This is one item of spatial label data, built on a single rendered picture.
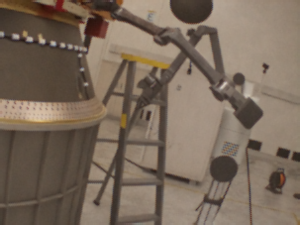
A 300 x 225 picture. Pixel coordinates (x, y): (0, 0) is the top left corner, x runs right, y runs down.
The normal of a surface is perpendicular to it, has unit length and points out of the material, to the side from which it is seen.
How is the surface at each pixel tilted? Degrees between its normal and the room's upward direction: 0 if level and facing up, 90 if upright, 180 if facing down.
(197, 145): 90
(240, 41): 90
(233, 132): 90
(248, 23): 90
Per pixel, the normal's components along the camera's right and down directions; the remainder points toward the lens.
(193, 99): -0.19, 0.09
